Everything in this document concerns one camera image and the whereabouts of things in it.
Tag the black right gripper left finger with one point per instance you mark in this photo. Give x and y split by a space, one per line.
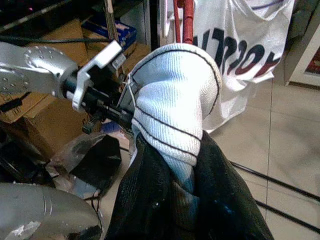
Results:
145 200

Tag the black plastic bag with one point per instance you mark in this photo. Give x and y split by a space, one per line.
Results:
100 162

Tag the blue printed carton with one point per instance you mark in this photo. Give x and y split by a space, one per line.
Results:
110 31

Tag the grey robot left leg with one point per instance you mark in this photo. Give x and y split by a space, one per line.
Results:
37 212

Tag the brown cardboard box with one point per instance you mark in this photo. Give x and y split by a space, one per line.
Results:
57 120

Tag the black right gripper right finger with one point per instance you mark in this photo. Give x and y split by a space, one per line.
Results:
225 200

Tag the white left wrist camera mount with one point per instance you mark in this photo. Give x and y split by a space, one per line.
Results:
82 82

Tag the dark red plastic hanger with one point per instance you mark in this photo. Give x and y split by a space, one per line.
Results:
188 22

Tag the white black-print t-shirt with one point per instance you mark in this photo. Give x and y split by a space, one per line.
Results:
245 37

